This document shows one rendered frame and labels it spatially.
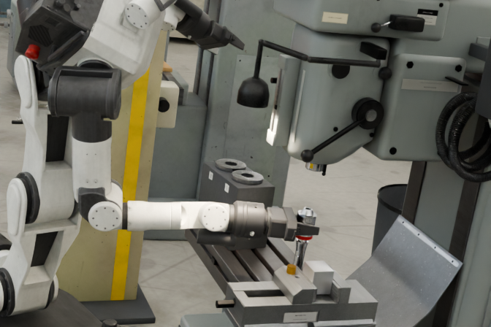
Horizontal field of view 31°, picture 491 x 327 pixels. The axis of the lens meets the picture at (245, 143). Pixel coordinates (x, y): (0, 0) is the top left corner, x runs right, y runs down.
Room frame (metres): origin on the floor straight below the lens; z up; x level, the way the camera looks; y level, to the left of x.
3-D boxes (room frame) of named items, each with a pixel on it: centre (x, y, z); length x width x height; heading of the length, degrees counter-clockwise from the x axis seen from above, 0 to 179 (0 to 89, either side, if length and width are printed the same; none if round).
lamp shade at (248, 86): (1.96, 0.00, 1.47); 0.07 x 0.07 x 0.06
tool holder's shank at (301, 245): (2.04, -0.17, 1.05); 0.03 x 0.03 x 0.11
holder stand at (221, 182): (2.39, 0.01, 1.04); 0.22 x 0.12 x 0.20; 31
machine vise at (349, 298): (1.93, -0.19, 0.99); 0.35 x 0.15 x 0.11; 112
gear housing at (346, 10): (2.05, -0.21, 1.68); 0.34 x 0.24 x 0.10; 112
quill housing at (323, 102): (2.04, -0.18, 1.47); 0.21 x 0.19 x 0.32; 22
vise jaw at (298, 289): (1.92, -0.16, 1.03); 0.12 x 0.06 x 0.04; 22
